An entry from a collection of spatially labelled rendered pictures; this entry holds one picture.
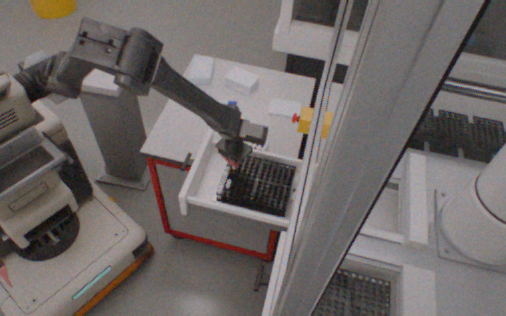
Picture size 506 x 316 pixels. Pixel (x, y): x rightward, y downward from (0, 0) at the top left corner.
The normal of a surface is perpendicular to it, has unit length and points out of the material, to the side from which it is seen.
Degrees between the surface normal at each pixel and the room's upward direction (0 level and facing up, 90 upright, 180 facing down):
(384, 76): 90
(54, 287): 0
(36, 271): 0
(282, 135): 0
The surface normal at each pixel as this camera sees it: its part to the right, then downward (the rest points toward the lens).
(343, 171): -0.25, 0.75
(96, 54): 0.18, -0.09
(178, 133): 0.06, -0.62
